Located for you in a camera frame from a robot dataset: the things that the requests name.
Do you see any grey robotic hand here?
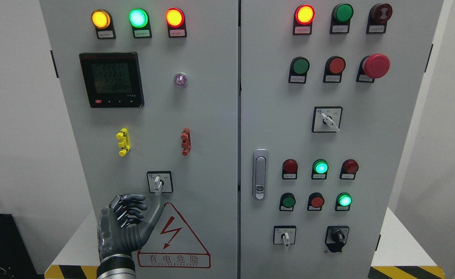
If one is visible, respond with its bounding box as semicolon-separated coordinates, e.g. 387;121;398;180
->
97;194;164;261

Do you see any white rotary switch door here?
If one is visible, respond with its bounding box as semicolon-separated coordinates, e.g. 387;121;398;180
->
146;171;173;194

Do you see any yellow indicator light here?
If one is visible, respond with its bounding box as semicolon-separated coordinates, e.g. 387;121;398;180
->
91;9;116;39

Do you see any white platform with hazard stripes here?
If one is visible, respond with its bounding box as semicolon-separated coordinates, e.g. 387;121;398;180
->
44;207;446;279

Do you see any red electric hazard sticker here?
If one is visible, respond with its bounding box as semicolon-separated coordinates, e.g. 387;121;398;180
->
137;202;210;269

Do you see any yellow terminal clip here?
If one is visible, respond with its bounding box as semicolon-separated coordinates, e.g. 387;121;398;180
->
115;128;131;157

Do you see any red terminal clip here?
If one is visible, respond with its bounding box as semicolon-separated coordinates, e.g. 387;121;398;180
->
180;127;191;157

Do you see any black box with antenna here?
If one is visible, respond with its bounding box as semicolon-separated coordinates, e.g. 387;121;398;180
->
0;213;38;279

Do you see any left grey cabinet door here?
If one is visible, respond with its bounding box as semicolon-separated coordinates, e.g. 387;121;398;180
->
40;0;239;279

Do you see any grey cabinet door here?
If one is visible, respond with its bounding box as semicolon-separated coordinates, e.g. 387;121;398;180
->
40;0;239;279
240;0;443;279

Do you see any black digital power meter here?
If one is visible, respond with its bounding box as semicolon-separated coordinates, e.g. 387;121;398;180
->
79;52;145;108

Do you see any small clear lamp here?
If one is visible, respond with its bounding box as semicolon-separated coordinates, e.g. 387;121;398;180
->
173;72;188;88

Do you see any green push button lower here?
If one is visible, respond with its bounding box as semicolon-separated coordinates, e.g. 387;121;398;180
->
279;192;296;212

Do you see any dark red indicator left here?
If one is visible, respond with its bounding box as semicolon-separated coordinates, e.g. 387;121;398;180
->
282;159;298;180

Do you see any dark red indicator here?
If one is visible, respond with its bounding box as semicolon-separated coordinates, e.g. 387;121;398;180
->
340;159;359;180
282;159;298;180

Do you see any red push button lower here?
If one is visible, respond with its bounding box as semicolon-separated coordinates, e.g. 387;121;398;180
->
307;192;325;211

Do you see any red push button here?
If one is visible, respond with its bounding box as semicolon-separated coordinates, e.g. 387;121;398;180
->
323;55;346;83
307;192;325;211

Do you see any lit green indicator middle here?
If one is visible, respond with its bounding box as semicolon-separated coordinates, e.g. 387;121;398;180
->
311;159;329;180

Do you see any green indicator light top left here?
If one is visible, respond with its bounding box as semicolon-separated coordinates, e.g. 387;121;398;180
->
128;8;152;38

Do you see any red indicator light top left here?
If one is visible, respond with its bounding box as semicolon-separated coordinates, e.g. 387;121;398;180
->
165;7;187;38

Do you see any lit green push button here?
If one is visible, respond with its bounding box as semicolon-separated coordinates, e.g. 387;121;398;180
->
334;193;353;212

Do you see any dark red indicator right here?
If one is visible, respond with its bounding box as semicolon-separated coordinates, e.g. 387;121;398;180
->
340;159;359;180

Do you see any green push button upper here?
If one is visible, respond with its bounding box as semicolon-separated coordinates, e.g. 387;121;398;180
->
288;56;310;84

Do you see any right grey cabinet door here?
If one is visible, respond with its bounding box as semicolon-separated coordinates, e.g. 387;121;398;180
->
240;0;443;279

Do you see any red push button upper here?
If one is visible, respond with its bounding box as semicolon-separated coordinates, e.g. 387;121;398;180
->
323;55;346;83

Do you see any lit red indicator right door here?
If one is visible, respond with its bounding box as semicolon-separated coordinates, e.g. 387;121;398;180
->
293;5;315;35

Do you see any red emergency stop button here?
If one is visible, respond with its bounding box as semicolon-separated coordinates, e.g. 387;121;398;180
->
356;53;391;83

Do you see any green indicator top right door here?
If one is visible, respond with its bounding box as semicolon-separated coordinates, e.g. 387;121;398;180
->
329;3;354;34

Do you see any dark red buzzer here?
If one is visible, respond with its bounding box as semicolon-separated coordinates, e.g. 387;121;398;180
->
366;3;393;34

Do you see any silver door handle lock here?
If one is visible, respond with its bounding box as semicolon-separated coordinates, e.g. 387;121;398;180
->
252;149;268;201

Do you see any white rotary switch lower right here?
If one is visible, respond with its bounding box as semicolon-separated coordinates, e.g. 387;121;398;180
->
272;226;296;248

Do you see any white rotary switch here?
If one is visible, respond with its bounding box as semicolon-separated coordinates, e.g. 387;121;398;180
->
312;106;343;133
272;226;296;248

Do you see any black rotary switch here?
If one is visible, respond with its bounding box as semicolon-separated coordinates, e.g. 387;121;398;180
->
324;226;350;253

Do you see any white rotary switch upper right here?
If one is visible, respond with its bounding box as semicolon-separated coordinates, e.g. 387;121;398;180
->
312;106;343;133

